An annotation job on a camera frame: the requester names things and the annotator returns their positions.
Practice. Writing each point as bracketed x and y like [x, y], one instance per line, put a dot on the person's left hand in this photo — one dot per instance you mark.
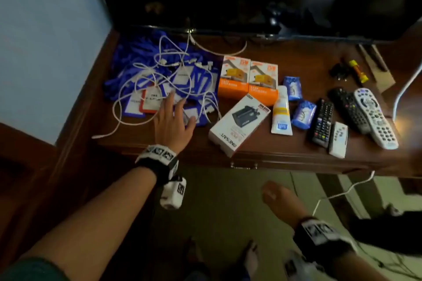
[171, 126]

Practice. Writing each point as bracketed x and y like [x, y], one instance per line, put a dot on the person's right hand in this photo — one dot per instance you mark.
[283, 200]

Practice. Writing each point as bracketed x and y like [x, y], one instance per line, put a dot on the white charger box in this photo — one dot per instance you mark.
[237, 132]

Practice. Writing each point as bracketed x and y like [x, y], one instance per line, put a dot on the orange charger box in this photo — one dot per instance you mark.
[263, 96]
[230, 89]

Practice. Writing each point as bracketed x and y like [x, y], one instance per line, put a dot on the pile of blue ID lanyards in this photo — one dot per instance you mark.
[132, 57]

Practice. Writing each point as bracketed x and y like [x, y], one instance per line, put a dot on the small white remote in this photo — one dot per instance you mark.
[338, 140]

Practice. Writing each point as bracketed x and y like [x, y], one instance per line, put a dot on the slim black remote control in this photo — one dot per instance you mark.
[321, 124]

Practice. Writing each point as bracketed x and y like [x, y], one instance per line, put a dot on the blue soap packet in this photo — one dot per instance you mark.
[303, 115]
[292, 88]

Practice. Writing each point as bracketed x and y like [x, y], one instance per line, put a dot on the white cream tube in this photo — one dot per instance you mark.
[282, 113]

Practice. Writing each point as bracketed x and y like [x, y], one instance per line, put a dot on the wide black remote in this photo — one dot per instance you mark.
[347, 108]

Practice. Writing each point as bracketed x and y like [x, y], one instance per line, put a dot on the large white remote control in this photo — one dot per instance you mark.
[376, 117]

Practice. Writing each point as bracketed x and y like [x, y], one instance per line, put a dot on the black plug adapter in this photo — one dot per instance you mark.
[339, 71]

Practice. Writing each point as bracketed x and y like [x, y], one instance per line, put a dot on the small yellow flashlight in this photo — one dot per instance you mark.
[357, 70]

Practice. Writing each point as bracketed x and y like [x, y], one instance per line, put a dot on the person's left forearm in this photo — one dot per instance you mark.
[99, 218]

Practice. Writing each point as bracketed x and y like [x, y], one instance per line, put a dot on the person's right forearm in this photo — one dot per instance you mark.
[356, 267]

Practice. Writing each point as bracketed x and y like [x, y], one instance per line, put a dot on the person's right foot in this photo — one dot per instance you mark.
[251, 259]

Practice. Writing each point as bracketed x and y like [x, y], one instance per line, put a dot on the person's foot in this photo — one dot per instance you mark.
[251, 259]
[194, 254]

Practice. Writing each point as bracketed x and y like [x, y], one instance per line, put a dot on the person's left foot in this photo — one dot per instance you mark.
[194, 254]

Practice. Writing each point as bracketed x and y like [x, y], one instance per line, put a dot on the person's dark green clothing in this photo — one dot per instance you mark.
[29, 272]

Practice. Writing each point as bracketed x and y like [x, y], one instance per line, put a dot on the black left wristband with markers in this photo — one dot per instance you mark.
[158, 162]

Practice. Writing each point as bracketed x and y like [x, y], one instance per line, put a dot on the black wristband with markers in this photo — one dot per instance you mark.
[158, 162]
[323, 234]

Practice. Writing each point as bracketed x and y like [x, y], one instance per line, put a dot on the black right wristband with markers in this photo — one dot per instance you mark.
[323, 234]

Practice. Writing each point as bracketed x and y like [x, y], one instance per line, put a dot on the black cloth bundle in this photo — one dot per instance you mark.
[385, 231]

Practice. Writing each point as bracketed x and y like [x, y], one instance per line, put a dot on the brown wooden side cabinet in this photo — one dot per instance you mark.
[412, 109]

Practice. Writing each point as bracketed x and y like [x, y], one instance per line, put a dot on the black television stand leg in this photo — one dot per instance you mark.
[374, 57]

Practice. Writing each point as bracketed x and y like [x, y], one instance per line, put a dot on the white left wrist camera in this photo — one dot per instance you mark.
[173, 193]

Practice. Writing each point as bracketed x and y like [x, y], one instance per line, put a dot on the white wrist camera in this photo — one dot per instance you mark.
[296, 267]
[173, 193]

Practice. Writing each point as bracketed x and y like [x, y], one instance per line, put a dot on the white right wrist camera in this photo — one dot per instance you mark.
[296, 267]

